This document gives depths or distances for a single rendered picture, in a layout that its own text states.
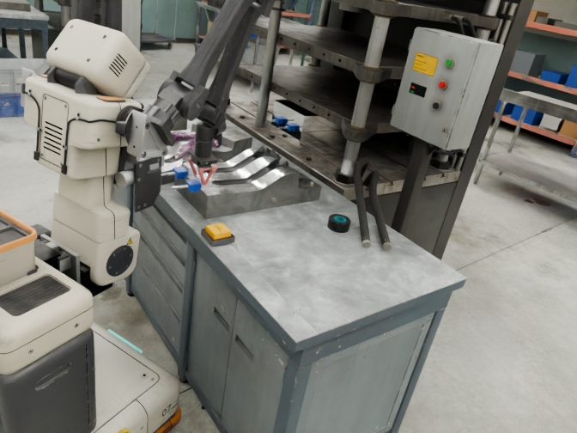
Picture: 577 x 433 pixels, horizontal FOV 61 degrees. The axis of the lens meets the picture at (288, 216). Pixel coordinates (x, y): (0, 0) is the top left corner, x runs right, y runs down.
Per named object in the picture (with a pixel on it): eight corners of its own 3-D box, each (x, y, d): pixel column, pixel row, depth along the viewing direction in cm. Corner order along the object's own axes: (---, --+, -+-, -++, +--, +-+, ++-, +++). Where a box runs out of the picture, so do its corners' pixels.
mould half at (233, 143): (161, 185, 183) (163, 158, 178) (118, 161, 195) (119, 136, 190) (249, 160, 220) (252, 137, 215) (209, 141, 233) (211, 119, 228)
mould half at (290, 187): (205, 219, 165) (209, 183, 159) (173, 187, 183) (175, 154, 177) (318, 199, 194) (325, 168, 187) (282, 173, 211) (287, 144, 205)
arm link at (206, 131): (193, 121, 155) (209, 125, 154) (203, 117, 161) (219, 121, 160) (191, 142, 159) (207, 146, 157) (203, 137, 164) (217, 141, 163)
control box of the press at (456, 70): (372, 361, 233) (474, 42, 167) (331, 322, 254) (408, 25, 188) (403, 347, 246) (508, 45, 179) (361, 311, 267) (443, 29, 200)
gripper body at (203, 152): (204, 153, 169) (206, 132, 165) (218, 164, 162) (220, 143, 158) (187, 155, 165) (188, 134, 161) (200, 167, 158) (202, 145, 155)
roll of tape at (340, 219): (323, 227, 173) (325, 218, 172) (331, 219, 180) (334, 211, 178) (343, 235, 171) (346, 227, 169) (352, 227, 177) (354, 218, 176)
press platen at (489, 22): (380, 54, 185) (392, 1, 177) (219, 2, 274) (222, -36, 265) (500, 61, 232) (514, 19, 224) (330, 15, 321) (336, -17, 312)
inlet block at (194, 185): (174, 198, 161) (175, 184, 159) (168, 192, 165) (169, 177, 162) (210, 193, 169) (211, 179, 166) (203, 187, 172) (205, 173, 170)
